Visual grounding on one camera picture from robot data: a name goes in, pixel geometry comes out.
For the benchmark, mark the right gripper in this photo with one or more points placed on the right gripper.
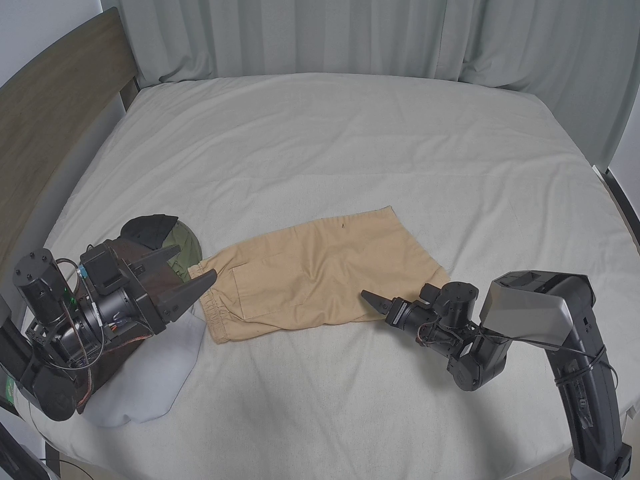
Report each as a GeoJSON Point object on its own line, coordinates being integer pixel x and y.
{"type": "Point", "coordinates": [407, 315]}

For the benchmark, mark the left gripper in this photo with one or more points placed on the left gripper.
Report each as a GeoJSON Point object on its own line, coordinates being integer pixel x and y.
{"type": "Point", "coordinates": [120, 313]}

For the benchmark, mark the beige shorts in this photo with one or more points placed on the beige shorts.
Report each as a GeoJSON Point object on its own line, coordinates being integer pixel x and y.
{"type": "Point", "coordinates": [310, 278]}

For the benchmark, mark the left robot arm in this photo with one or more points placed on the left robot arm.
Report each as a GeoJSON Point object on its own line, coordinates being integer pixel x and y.
{"type": "Point", "coordinates": [40, 278]}

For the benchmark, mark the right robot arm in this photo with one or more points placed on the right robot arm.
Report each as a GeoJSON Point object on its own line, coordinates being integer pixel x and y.
{"type": "Point", "coordinates": [525, 308]}

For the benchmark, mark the bed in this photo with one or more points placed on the bed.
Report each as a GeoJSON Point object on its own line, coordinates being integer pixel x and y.
{"type": "Point", "coordinates": [375, 158]}

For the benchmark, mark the olive green garment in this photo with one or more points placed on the olive green garment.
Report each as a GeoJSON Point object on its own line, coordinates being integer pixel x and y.
{"type": "Point", "coordinates": [190, 245]}

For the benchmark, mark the black garment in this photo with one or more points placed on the black garment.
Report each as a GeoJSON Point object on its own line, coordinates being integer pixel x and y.
{"type": "Point", "coordinates": [145, 230]}

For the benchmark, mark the brown garment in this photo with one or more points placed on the brown garment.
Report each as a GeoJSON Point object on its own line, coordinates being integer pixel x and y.
{"type": "Point", "coordinates": [120, 363]}

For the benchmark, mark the white garment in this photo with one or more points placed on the white garment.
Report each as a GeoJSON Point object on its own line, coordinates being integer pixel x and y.
{"type": "Point", "coordinates": [150, 383]}

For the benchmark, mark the pale green curtain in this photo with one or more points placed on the pale green curtain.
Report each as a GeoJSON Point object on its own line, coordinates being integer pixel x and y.
{"type": "Point", "coordinates": [300, 18]}
{"type": "Point", "coordinates": [550, 28]}

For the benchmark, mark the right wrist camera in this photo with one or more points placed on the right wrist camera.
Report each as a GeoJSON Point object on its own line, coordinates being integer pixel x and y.
{"type": "Point", "coordinates": [430, 293]}

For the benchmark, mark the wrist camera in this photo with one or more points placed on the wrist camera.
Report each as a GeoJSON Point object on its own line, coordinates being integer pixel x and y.
{"type": "Point", "coordinates": [102, 268]}
{"type": "Point", "coordinates": [430, 293]}

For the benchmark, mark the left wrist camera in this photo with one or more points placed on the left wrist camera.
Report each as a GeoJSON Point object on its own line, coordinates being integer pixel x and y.
{"type": "Point", "coordinates": [102, 268]}

